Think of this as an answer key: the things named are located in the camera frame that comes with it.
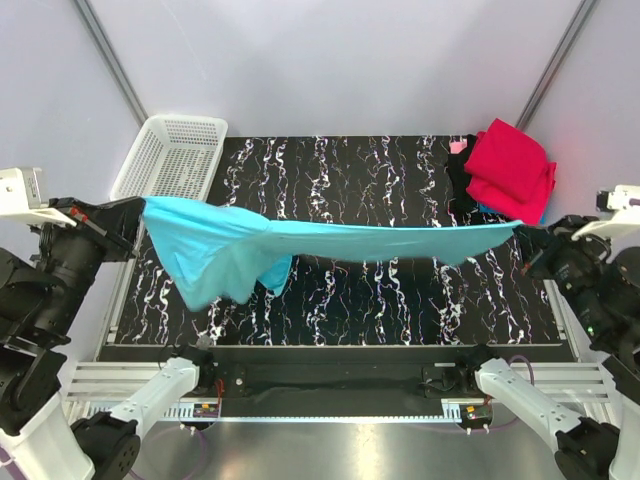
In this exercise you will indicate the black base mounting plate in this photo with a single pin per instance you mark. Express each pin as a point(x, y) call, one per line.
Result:
point(306, 381)

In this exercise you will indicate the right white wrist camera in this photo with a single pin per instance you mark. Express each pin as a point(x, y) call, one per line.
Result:
point(621, 209)

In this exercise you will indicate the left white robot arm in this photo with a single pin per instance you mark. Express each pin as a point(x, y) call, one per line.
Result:
point(39, 303)

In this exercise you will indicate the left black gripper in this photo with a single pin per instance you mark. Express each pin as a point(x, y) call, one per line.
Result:
point(117, 223)

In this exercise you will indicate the corner metal post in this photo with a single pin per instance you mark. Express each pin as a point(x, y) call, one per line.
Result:
point(100, 39)
point(568, 40)

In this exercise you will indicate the folded red t shirt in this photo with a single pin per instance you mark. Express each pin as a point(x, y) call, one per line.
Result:
point(510, 173)

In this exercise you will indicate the folded blue t shirt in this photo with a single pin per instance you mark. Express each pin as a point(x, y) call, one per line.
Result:
point(487, 210)

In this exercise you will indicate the folded black t shirt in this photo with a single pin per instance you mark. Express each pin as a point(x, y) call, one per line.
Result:
point(462, 203)

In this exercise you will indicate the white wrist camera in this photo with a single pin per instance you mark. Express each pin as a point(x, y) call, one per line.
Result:
point(621, 209)
point(23, 195)

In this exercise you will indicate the left corner metal post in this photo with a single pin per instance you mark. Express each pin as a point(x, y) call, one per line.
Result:
point(100, 39)

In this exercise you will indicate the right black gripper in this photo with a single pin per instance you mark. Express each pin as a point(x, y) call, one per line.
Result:
point(537, 245)

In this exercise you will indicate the cyan t shirt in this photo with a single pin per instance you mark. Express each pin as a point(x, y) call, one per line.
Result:
point(224, 251)

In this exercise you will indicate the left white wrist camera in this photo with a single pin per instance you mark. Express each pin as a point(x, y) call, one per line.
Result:
point(23, 195)

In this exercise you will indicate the right corner metal post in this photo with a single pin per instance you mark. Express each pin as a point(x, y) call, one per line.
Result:
point(568, 40)

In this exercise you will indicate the pink paper tag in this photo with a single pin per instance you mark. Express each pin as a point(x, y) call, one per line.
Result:
point(456, 147)

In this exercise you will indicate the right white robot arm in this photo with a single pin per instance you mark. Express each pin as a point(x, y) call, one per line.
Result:
point(602, 290)

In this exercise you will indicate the white plastic basket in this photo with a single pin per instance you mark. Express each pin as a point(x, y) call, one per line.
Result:
point(173, 155)

